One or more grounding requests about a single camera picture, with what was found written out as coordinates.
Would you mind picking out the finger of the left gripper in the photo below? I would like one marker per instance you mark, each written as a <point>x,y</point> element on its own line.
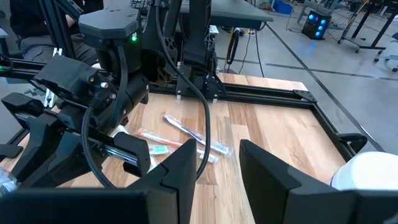
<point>40,155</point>
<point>136,149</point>

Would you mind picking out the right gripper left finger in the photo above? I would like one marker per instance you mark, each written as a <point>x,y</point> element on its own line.
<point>93,208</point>

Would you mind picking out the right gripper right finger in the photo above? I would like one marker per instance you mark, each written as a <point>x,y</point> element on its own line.
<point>311,205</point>

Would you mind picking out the green toothbrush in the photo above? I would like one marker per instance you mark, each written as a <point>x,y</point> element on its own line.
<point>159,150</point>

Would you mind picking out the red white toothbrush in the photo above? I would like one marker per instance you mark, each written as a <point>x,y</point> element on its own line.
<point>161,140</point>

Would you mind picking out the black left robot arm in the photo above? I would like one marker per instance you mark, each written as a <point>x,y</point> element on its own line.
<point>199,31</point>

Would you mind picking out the black table clamp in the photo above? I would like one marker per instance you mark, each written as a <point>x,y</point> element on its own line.
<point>351,141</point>
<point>9,151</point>

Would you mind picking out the white wipes canister blue label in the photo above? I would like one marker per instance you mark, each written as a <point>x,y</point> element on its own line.
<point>367,171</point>

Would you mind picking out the person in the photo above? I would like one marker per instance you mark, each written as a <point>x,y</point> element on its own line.
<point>34,31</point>

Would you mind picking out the dark grey desk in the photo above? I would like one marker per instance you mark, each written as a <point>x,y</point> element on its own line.
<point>230,12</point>

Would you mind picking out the grey office chair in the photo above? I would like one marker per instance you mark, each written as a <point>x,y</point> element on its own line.
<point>388,53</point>

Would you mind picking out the blue plastic bin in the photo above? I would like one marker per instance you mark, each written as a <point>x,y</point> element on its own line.
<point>283,6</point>

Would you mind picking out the computer tower blue lights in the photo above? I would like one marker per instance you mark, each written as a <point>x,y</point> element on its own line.
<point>315,25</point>

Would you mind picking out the black wheeled stand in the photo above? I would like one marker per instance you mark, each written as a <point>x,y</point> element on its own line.
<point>367,28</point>

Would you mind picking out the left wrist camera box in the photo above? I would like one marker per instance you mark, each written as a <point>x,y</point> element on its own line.
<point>65,77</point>

